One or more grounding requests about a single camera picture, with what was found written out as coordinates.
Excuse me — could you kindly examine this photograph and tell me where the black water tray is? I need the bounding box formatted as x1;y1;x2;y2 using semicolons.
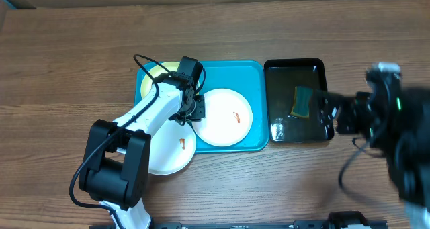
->
263;58;334;143

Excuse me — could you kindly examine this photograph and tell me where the white plate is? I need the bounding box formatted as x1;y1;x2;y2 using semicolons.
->
148;120;196;175

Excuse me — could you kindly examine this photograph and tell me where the sauce smear on pink plate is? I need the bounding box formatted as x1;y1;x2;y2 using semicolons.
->
233;112;241;124

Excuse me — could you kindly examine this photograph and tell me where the sauce smear on white plate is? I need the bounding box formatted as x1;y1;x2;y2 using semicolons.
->
179;138;186;150

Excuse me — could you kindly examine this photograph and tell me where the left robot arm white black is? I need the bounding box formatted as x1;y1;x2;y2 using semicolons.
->
69;71;204;228

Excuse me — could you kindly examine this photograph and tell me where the pale pink plate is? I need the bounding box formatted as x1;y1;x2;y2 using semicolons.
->
192;89;253;147

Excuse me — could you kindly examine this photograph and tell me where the green yellow sponge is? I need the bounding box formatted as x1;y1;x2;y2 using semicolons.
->
290;86;313;118

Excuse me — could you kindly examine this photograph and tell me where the yellow plate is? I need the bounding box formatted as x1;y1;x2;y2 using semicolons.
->
140;61;182;99

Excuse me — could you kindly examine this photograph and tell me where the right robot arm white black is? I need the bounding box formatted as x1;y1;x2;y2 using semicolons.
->
313;62;429;228

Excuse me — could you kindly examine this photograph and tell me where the teal plastic tray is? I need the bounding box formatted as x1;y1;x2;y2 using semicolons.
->
134;60;270;154

